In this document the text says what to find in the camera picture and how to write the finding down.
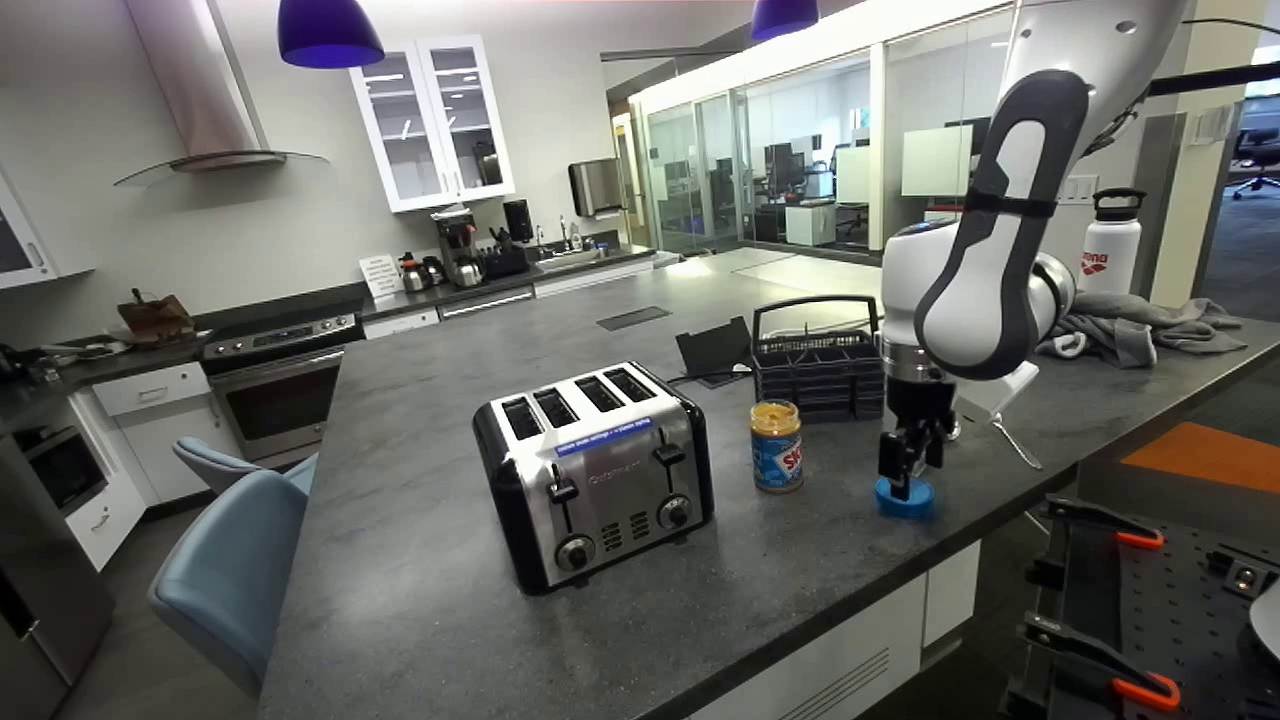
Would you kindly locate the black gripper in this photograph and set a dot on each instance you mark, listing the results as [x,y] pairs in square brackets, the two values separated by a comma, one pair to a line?
[920,404]

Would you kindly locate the blue plastic lid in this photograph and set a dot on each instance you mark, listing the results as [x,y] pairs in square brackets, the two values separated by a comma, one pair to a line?
[904,505]

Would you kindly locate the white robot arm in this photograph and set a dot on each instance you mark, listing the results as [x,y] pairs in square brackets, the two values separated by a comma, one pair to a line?
[987,264]

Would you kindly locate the metal spoon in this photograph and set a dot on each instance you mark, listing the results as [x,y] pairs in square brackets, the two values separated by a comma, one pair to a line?
[1020,441]

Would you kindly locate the grey plastic cutlery caddy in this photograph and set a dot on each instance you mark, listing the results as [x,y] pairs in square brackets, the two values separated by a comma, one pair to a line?
[815,373]

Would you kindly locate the black pop-up outlet box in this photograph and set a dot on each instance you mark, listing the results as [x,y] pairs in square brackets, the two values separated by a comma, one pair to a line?
[714,349]

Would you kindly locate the grey cloth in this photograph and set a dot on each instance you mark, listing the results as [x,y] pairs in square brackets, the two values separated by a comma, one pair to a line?
[1173,324]

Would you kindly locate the black counter vent grille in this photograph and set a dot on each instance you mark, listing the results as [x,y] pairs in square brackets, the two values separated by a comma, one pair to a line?
[635,316]

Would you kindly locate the black robot stand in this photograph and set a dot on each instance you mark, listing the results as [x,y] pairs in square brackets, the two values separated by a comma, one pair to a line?
[1187,626]

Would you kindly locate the black and steel toaster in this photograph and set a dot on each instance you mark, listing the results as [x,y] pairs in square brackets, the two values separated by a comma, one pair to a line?
[603,482]

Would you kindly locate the blue pendant lamp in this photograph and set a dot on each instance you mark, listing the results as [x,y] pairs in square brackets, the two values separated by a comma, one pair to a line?
[782,17]
[331,34]

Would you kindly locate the black coffee maker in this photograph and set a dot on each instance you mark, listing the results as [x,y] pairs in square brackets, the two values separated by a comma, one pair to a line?
[460,244]

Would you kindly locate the white glass-door cabinet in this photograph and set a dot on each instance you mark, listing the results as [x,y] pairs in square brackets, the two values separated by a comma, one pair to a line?
[433,124]

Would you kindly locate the steel kitchen oven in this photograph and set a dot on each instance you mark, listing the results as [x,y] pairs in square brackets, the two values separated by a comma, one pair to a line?
[282,392]

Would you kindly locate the light blue chair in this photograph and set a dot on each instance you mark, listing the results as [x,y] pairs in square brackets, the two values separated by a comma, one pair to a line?
[235,574]
[214,461]

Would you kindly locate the brown wooden basket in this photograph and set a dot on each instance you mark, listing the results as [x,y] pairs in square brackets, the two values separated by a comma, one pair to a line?
[159,316]

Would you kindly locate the steel range hood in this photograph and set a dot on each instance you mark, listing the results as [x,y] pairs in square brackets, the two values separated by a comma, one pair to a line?
[200,92]

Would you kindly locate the stainless steel refrigerator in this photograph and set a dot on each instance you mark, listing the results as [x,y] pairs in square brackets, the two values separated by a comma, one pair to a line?
[46,603]

